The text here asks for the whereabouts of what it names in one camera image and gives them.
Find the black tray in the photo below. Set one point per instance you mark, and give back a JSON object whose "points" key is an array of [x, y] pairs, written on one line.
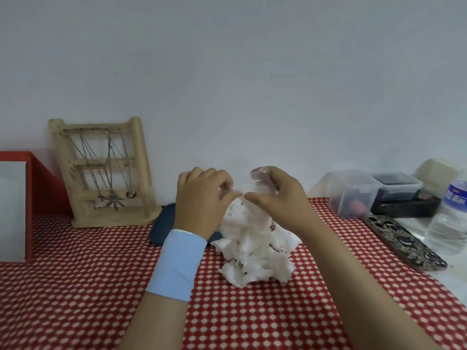
{"points": [[405, 207]]}

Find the beige plastic tub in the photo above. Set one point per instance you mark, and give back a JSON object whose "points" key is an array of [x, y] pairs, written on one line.
{"points": [[436, 171]]}

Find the pink makeup sponge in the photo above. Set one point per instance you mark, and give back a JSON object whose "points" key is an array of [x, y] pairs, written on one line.
{"points": [[357, 207]]}

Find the phone with patterned case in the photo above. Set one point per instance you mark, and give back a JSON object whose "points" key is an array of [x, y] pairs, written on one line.
{"points": [[401, 240]]}

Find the red checkered tablecloth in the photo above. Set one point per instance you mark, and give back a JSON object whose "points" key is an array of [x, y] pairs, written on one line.
{"points": [[73, 287]]}

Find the clear plastic water bottle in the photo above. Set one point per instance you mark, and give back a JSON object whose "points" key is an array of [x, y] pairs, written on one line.
{"points": [[448, 229]]}

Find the person's right hand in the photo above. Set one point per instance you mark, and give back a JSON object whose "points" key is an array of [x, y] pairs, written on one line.
{"points": [[292, 204]]}

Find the person's right forearm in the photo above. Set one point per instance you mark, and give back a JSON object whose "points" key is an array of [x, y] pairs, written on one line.
{"points": [[357, 295]]}

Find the person's left hand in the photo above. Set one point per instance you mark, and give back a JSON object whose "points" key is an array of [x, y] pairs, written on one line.
{"points": [[204, 204]]}

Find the wooden jewelry stand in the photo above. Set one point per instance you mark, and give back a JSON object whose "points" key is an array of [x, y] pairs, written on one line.
{"points": [[140, 167]]}

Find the red framed mirror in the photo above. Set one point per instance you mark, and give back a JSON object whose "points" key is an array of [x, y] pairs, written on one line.
{"points": [[11, 211]]}

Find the clear container with black contents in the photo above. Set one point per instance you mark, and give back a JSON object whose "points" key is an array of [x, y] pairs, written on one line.
{"points": [[396, 185]]}

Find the light blue wristband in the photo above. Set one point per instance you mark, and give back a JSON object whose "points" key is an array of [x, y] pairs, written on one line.
{"points": [[177, 266]]}

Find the clear lidded plastic container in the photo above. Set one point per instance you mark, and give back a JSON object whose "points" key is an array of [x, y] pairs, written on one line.
{"points": [[354, 185]]}

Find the dark blue pouch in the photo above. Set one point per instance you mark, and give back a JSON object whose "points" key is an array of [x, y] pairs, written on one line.
{"points": [[164, 225]]}

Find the pile of white cotton pads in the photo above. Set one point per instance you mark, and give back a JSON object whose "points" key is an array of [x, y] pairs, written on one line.
{"points": [[255, 258]]}

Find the clear plastic bag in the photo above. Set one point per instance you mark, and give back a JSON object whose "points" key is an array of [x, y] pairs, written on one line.
{"points": [[261, 184]]}

